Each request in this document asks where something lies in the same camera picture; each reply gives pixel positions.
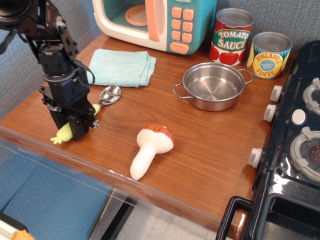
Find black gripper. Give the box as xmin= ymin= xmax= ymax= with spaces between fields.
xmin=39 ymin=71 xmax=99 ymax=141

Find yellow handled metal spoon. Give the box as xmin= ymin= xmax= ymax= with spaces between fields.
xmin=50 ymin=85 xmax=121 ymax=145

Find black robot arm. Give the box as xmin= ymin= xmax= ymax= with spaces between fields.
xmin=0 ymin=0 xmax=99 ymax=140

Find light blue rag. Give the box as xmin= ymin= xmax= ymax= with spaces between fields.
xmin=87 ymin=49 xmax=157 ymax=88

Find plush mushroom toy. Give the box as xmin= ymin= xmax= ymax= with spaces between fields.
xmin=130 ymin=123 xmax=175 ymax=181

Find clear acrylic barrier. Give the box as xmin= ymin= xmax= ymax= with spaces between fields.
xmin=0 ymin=127 xmax=216 ymax=240

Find orange object at corner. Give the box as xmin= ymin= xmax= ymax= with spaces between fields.
xmin=0 ymin=212 xmax=35 ymax=240

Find teal toy microwave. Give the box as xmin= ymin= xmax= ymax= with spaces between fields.
xmin=92 ymin=0 xmax=217 ymax=56

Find small steel pot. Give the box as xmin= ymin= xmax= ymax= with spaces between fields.
xmin=173 ymin=62 xmax=254 ymax=112

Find tomato sauce can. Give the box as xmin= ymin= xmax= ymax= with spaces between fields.
xmin=209 ymin=8 xmax=254 ymax=66

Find pineapple slices can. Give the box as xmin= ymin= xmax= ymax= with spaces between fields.
xmin=246 ymin=32 xmax=293 ymax=80

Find black toy stove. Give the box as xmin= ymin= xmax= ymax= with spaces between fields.
xmin=216 ymin=40 xmax=320 ymax=240

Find black sleeved cable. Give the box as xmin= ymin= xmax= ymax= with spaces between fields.
xmin=0 ymin=29 xmax=17 ymax=55

